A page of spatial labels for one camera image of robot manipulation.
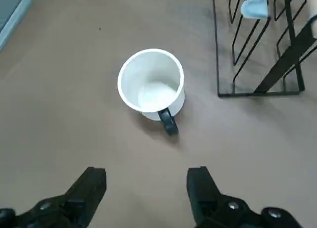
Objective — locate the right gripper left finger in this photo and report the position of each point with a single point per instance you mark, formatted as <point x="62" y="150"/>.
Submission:
<point x="84" y="193"/>

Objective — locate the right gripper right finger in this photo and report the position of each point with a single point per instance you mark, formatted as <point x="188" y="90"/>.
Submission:
<point x="203" y="193"/>

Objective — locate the gray metal cabinet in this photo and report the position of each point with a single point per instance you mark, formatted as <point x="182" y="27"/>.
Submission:
<point x="15" y="19"/>

